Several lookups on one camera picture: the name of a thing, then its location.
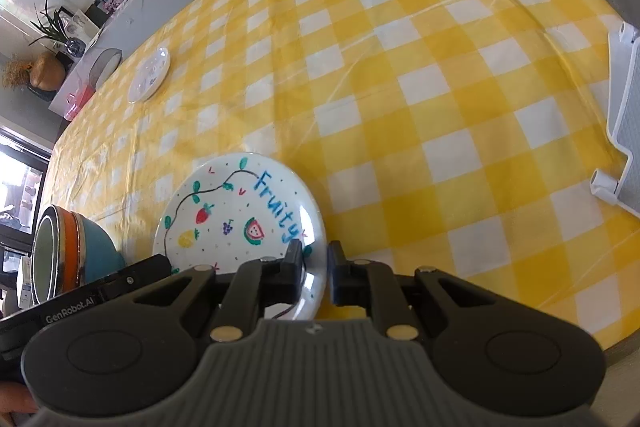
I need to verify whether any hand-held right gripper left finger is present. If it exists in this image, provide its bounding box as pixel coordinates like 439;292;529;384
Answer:
131;239;306;342

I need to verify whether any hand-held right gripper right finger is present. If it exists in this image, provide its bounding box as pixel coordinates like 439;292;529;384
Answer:
327;241;501;341

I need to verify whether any orange steel bowl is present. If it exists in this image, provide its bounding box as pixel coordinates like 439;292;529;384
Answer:
59;210;85;294

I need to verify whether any cream steel bowl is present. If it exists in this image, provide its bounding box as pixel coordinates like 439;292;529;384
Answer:
30;205;67;305

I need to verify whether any teal steel bowl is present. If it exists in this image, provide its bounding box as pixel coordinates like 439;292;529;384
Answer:
75;215;127;285

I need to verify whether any large fruit print plate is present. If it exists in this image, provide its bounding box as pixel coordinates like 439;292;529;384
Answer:
152;152;327;322

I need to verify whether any person's left hand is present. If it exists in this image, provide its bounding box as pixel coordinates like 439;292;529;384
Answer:
0;382;40;415

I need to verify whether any glass door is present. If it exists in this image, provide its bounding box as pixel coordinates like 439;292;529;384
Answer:
0;126;52;308

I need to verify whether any pink storage box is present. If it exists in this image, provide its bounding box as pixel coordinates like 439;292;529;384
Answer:
63;84;97;120

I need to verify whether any yellow checked tablecloth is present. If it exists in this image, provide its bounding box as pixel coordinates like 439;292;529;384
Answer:
37;0;640;352

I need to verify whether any woven basket vase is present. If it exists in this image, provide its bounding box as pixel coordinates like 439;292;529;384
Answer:
0;52;67;92

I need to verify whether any small white printed plate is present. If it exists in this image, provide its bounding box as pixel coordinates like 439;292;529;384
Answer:
127;47;172;104

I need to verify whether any round grey cushion stool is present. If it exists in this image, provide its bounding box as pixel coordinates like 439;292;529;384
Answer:
88;48;123;86

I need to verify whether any glass vase with plant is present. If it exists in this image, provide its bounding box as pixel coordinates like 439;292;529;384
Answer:
29;0;90;58

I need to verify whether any white paper bag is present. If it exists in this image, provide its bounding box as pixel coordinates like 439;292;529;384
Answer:
58;7;100;40

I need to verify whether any white dish rack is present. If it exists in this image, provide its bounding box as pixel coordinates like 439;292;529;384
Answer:
589;21;640;208

